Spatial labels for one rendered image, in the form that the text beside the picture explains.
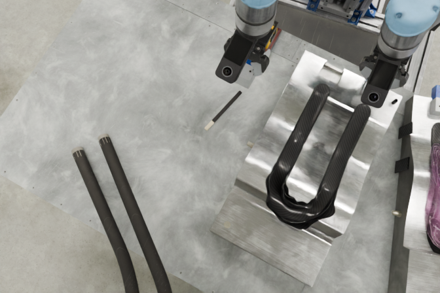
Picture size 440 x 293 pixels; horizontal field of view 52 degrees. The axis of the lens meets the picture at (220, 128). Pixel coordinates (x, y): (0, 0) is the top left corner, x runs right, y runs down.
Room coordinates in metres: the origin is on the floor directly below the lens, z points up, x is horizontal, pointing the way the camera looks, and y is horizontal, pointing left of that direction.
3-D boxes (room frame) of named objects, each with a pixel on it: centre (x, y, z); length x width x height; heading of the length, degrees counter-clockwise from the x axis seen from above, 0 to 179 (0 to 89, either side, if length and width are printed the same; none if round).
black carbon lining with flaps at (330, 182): (0.21, -0.22, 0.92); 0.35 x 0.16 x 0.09; 150
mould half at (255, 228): (0.20, -0.21, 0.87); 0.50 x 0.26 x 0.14; 150
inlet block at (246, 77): (0.45, -0.08, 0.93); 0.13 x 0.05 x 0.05; 150
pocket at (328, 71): (0.42, -0.28, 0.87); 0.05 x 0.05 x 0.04; 60
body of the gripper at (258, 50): (0.43, -0.08, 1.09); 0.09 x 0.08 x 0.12; 150
